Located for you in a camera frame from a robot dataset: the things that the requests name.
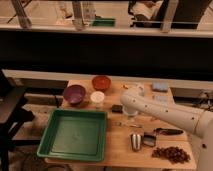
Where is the silver fork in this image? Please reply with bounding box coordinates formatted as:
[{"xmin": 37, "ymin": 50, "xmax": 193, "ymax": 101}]
[{"xmin": 115, "ymin": 122, "xmax": 142, "ymax": 128}]

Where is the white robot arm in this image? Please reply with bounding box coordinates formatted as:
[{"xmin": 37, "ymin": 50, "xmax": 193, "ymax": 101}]
[{"xmin": 120, "ymin": 87, "xmax": 213, "ymax": 171}]

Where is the red bowl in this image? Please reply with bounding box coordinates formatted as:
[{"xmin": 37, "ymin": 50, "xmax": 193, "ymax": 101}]
[{"xmin": 92, "ymin": 75, "xmax": 111, "ymax": 91}]

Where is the purple bowl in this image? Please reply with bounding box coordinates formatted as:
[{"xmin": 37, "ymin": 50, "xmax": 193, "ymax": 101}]
[{"xmin": 63, "ymin": 84, "xmax": 86, "ymax": 105}]

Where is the white plastic cup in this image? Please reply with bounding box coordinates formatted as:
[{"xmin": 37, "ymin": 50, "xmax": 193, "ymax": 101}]
[{"xmin": 90, "ymin": 91, "xmax": 105, "ymax": 108}]

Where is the black rectangular block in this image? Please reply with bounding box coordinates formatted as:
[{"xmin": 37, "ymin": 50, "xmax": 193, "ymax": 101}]
[{"xmin": 111, "ymin": 105, "xmax": 122, "ymax": 113}]

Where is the grey small cloth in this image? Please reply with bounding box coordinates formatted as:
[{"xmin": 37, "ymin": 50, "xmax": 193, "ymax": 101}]
[{"xmin": 153, "ymin": 94, "xmax": 168, "ymax": 102}]

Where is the green plastic tray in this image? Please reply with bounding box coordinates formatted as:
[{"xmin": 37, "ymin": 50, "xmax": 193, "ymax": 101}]
[{"xmin": 37, "ymin": 108, "xmax": 107, "ymax": 162}]

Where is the round metal cup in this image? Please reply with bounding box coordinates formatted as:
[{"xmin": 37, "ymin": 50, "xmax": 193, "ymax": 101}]
[{"xmin": 130, "ymin": 134, "xmax": 142, "ymax": 151}]

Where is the green background box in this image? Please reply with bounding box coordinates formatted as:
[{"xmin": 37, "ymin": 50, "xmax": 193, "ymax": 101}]
[{"xmin": 92, "ymin": 18, "xmax": 115, "ymax": 27}]

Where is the metal square measuring cup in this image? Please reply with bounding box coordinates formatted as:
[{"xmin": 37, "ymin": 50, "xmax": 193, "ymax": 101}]
[{"xmin": 142, "ymin": 133, "xmax": 156, "ymax": 147}]

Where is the black side table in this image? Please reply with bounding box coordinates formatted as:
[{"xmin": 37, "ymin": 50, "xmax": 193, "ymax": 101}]
[{"xmin": 0, "ymin": 69, "xmax": 39, "ymax": 171}]

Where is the brown grape bunch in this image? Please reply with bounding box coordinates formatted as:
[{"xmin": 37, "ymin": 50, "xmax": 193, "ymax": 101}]
[{"xmin": 152, "ymin": 146, "xmax": 190, "ymax": 163}]

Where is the black handled knife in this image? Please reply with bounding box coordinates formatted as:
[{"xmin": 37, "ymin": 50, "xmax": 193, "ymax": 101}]
[{"xmin": 153, "ymin": 128, "xmax": 184, "ymax": 135}]

